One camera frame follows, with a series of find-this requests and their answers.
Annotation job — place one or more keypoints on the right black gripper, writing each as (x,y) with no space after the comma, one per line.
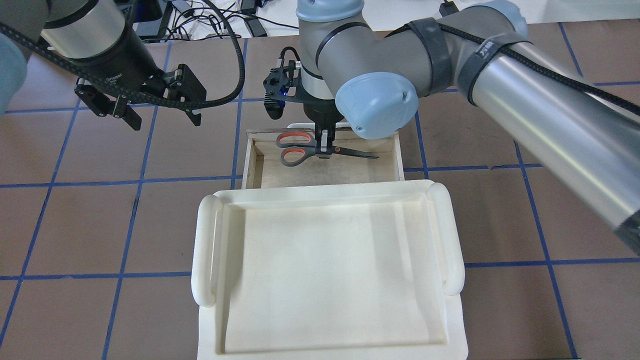
(324,117)

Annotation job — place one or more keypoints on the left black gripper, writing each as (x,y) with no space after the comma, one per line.
(121,61)

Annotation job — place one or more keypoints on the grey orange scissors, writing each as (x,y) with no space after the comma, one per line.
(298,146)

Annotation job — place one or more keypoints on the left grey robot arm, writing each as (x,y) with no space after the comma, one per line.
(97,38)

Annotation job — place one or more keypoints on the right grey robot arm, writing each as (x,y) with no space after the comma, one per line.
(587,137)

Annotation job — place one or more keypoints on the white plastic tray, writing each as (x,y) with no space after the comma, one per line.
(368,271)

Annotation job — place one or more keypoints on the black power adapter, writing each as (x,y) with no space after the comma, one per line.
(447,8)

